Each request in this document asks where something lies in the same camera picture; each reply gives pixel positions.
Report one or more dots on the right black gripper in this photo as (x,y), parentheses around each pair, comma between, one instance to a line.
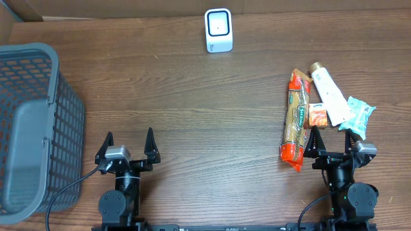
(314,146)

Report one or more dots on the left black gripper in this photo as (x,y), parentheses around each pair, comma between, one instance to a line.
(132,164)

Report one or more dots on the small orange snack packet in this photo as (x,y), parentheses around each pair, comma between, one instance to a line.
(317,115)

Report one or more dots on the white cream tube gold cap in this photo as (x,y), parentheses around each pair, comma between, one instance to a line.
(335,103)

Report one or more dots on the teal wet wipes pack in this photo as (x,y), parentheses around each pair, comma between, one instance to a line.
(358,124)

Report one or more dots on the orange spaghetti pack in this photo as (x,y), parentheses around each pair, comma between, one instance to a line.
(296,120)

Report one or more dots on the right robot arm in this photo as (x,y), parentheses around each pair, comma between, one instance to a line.
(352,203)

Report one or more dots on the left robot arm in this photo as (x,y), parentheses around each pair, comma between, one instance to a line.
(119,207)

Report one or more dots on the grey plastic basket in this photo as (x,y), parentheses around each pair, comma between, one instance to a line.
(42,133)

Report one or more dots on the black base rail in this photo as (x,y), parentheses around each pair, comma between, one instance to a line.
(224,227)

